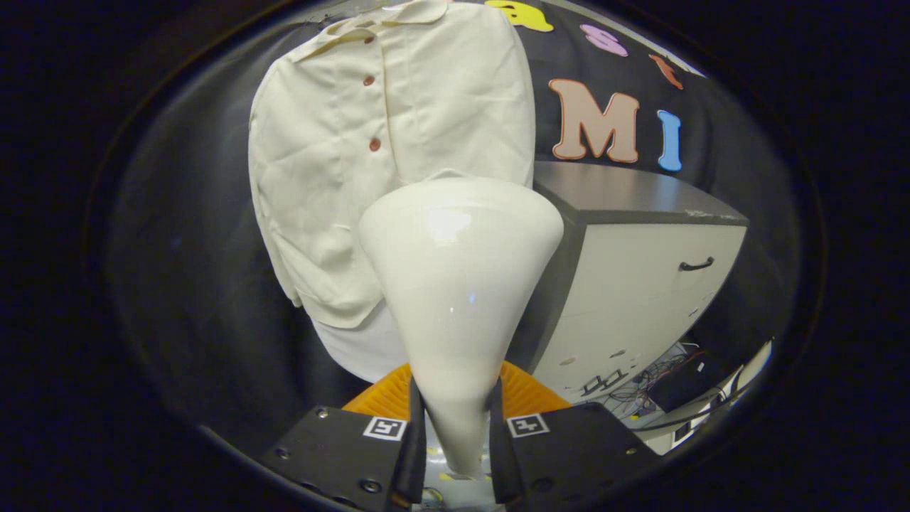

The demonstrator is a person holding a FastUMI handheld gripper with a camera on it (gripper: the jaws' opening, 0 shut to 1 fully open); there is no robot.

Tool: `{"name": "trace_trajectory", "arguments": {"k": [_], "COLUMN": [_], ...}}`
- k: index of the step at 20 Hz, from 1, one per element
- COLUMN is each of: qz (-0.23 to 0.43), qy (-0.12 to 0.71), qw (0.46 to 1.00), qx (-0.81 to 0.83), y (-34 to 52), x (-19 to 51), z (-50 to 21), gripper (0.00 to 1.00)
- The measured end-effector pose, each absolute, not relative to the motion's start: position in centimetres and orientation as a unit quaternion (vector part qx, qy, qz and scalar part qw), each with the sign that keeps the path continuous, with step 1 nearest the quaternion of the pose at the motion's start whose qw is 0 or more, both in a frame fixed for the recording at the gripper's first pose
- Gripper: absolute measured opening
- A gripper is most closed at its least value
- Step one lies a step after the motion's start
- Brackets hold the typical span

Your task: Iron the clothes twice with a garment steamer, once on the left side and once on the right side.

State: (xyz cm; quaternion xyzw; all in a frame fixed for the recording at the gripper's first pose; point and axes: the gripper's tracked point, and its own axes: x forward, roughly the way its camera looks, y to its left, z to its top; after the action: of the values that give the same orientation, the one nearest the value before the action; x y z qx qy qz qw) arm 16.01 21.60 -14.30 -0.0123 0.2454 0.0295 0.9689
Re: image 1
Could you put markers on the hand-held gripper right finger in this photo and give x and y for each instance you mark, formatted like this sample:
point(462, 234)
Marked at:
point(500, 455)

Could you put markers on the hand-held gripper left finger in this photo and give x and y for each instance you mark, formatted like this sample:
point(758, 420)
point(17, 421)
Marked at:
point(418, 451)

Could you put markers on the white garment steamer head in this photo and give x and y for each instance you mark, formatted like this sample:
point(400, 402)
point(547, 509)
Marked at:
point(458, 284)

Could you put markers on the cream button-up shirt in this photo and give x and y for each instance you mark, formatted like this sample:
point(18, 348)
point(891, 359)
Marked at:
point(334, 178)

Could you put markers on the plain white cloth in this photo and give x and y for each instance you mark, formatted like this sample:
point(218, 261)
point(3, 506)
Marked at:
point(362, 348)

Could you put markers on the grey and white cabinet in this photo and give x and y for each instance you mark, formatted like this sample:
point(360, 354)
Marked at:
point(640, 299)

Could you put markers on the black backdrop cloth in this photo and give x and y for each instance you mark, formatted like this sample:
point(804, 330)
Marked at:
point(185, 284)

